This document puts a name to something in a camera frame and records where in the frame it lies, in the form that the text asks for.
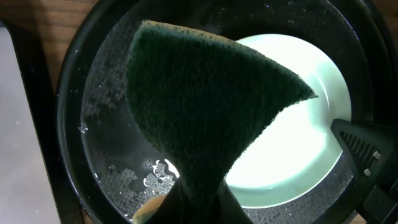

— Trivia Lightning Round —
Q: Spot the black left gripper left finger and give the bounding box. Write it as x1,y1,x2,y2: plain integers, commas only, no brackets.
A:
145,179,190,224

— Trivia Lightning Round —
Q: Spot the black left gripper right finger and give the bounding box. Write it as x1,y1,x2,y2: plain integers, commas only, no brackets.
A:
217,182,252,224

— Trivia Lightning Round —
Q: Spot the green sponge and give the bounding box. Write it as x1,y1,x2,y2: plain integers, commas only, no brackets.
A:
126,20,315,223

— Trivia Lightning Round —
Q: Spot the mint green plate front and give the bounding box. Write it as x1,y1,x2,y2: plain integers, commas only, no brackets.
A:
226,34,351,208

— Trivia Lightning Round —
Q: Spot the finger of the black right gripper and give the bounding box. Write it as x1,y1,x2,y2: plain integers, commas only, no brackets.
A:
331,119,397,223

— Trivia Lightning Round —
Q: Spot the round black tray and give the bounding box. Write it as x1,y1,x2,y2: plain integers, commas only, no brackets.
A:
57,0,397,223

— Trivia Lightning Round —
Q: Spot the grey rectangular tray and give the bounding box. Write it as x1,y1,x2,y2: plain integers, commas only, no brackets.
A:
1,21,83,224

